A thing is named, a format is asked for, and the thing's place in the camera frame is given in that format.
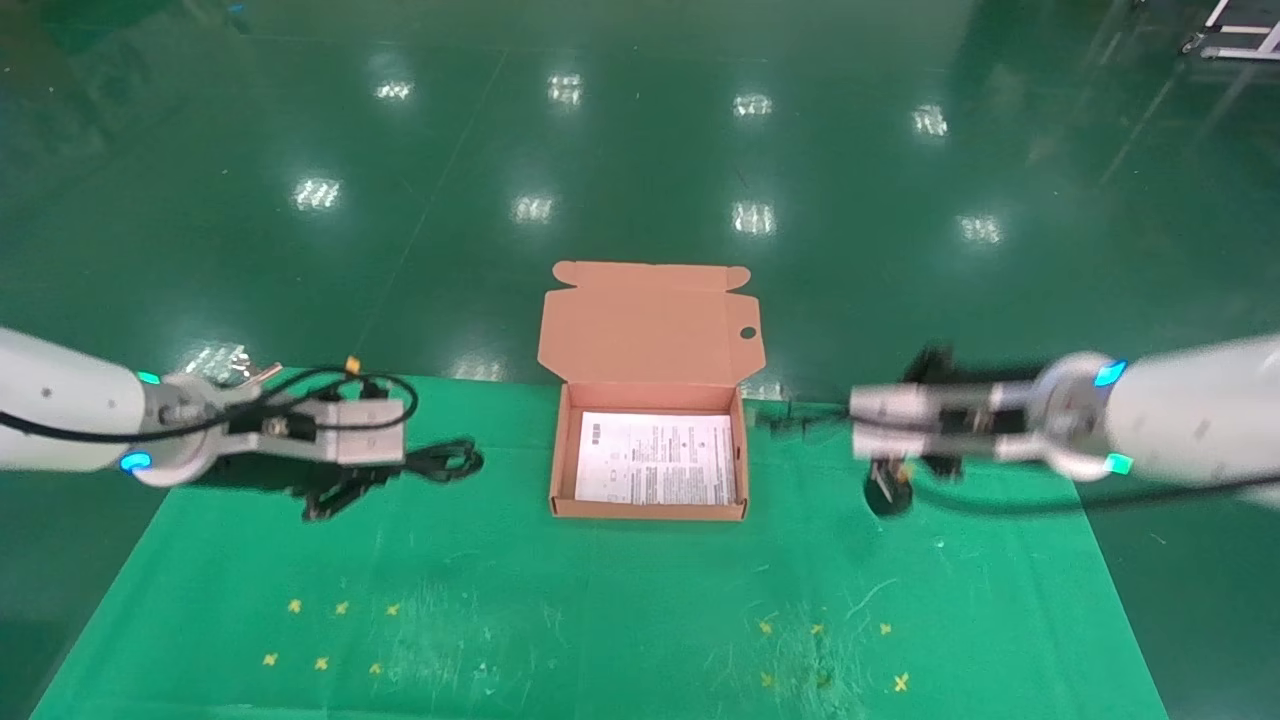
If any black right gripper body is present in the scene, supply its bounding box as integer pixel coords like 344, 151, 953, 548
960, 363, 1043, 388

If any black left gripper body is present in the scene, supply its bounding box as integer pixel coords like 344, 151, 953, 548
215, 458, 403, 497

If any white wheeled cart frame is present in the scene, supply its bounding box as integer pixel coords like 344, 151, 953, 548
1180, 0, 1280, 62

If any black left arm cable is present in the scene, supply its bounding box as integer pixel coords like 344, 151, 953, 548
0, 366, 420, 444

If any open brown cardboard box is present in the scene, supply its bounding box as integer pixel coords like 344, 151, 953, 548
537, 261, 767, 523

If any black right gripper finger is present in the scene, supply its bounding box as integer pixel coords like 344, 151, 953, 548
902, 343, 963, 388
870, 455, 968, 489

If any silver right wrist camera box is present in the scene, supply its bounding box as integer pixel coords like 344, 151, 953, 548
849, 384, 1047, 464

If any green table mat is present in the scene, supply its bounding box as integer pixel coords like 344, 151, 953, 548
30, 367, 1173, 720

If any white printed instruction sheet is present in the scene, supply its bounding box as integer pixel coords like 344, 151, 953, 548
574, 410, 739, 508

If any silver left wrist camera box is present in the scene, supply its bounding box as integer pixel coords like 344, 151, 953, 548
227, 398, 408, 468

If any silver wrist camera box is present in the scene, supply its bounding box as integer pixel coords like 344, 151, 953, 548
227, 398, 408, 468
849, 384, 1047, 464

